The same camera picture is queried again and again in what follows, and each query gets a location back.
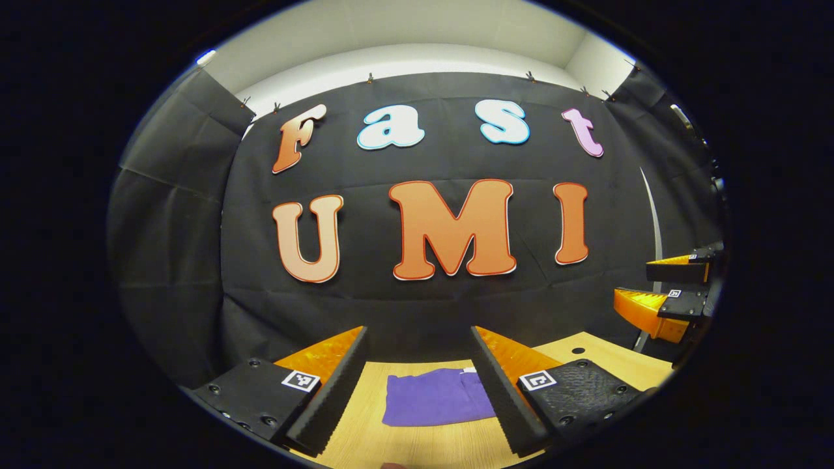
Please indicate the purple shirt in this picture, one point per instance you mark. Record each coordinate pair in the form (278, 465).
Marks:
(430, 397)

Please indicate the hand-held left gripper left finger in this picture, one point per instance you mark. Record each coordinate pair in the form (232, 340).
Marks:
(332, 397)

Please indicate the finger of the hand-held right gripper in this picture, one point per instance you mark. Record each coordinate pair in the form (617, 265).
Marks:
(684, 305)
(677, 272)

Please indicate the grey metal pole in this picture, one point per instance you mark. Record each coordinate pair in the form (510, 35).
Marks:
(656, 215)

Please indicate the row of black cloth clips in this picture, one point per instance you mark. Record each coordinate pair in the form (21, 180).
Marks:
(369, 78)

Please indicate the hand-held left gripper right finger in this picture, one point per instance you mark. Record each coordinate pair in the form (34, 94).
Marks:
(505, 397)

